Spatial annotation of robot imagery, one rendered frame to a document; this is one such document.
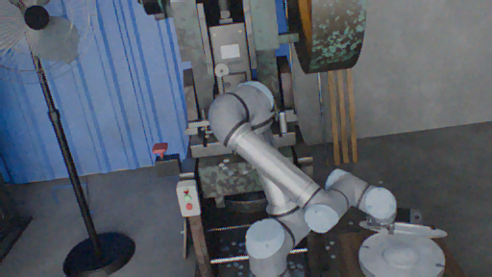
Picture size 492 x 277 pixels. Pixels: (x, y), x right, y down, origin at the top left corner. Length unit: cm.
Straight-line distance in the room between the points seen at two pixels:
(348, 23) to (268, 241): 76
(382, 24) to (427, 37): 32
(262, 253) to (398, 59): 224
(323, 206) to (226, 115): 36
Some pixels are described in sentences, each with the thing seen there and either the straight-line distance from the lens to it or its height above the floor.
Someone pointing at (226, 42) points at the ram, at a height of 110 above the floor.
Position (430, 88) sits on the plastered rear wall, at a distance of 353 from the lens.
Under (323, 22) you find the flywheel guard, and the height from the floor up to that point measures 119.
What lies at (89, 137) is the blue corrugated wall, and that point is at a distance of 348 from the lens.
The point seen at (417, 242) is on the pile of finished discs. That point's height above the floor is 38.
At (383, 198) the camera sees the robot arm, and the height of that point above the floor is 82.
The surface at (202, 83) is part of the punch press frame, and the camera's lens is 220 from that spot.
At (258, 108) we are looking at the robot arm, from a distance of 137.
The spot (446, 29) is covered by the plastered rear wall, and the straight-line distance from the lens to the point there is 345.
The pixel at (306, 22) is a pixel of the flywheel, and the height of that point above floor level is 109.
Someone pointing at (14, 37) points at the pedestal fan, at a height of 123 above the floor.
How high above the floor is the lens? 151
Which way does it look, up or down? 24 degrees down
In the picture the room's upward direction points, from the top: 8 degrees counter-clockwise
